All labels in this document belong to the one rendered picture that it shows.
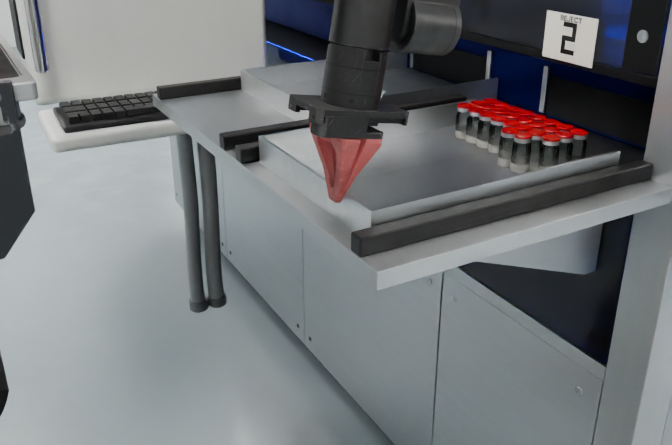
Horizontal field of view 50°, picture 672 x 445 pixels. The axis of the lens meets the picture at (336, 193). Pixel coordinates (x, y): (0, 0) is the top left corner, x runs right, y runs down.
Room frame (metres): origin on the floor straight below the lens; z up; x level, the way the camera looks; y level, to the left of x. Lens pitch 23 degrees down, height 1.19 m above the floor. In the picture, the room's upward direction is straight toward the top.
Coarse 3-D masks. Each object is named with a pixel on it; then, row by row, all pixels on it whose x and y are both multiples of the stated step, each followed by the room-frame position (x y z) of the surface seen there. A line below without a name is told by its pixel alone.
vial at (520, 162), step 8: (520, 136) 0.79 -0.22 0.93; (528, 136) 0.79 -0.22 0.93; (520, 144) 0.79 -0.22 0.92; (528, 144) 0.80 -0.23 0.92; (512, 152) 0.80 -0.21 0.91; (520, 152) 0.79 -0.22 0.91; (528, 152) 0.79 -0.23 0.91; (512, 160) 0.80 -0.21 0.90; (520, 160) 0.79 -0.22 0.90; (528, 160) 0.79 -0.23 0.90; (512, 168) 0.80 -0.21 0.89; (520, 168) 0.79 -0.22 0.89; (528, 168) 0.79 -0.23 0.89
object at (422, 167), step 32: (384, 128) 0.92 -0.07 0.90; (416, 128) 0.95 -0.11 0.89; (448, 128) 0.97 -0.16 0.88; (288, 160) 0.76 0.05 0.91; (320, 160) 0.84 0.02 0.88; (384, 160) 0.84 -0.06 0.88; (416, 160) 0.84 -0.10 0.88; (448, 160) 0.84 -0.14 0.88; (480, 160) 0.84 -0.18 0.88; (576, 160) 0.75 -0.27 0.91; (608, 160) 0.77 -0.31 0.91; (320, 192) 0.70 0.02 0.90; (352, 192) 0.73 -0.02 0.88; (384, 192) 0.73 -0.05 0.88; (416, 192) 0.73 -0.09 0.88; (448, 192) 0.65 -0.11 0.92; (480, 192) 0.67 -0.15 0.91; (352, 224) 0.64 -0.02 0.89
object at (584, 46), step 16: (560, 16) 0.92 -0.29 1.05; (576, 16) 0.90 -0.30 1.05; (560, 32) 0.92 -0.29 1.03; (576, 32) 0.90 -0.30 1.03; (592, 32) 0.88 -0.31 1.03; (544, 48) 0.94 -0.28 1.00; (560, 48) 0.92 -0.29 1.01; (576, 48) 0.90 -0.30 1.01; (592, 48) 0.87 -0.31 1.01; (576, 64) 0.89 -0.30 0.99; (592, 64) 0.87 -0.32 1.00
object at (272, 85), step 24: (240, 72) 1.19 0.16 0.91; (264, 72) 1.21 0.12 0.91; (288, 72) 1.23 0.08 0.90; (312, 72) 1.25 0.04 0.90; (408, 72) 1.31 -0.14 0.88; (264, 96) 1.11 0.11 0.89; (288, 96) 1.03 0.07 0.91; (384, 96) 1.02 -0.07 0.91; (408, 96) 1.05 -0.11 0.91; (432, 96) 1.07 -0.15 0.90; (480, 96) 1.11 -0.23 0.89
